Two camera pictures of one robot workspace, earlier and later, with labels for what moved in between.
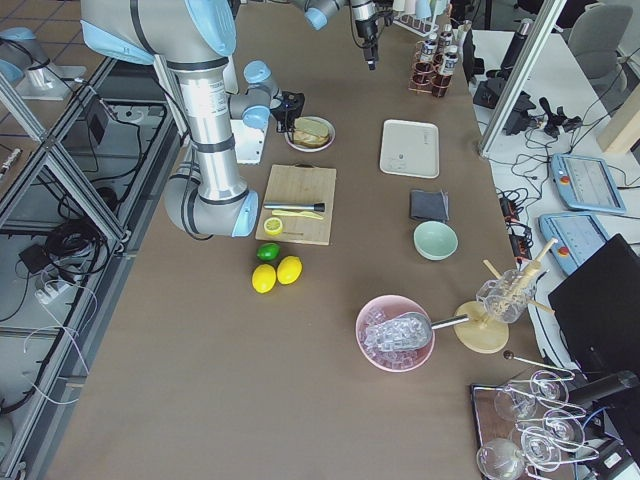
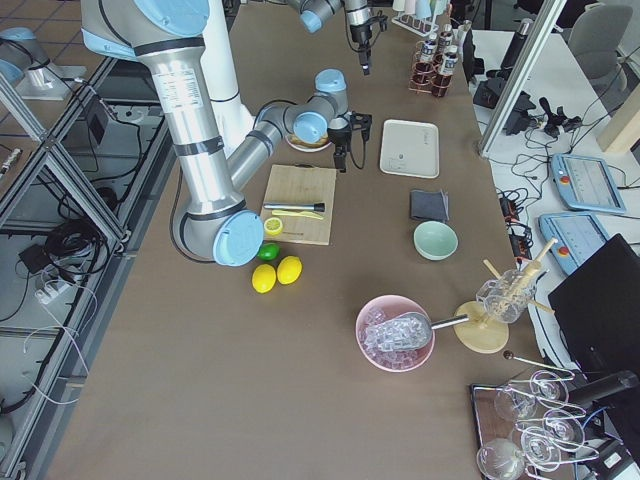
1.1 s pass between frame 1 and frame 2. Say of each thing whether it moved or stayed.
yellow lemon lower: stayed
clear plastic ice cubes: stayed
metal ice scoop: stayed
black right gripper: moved
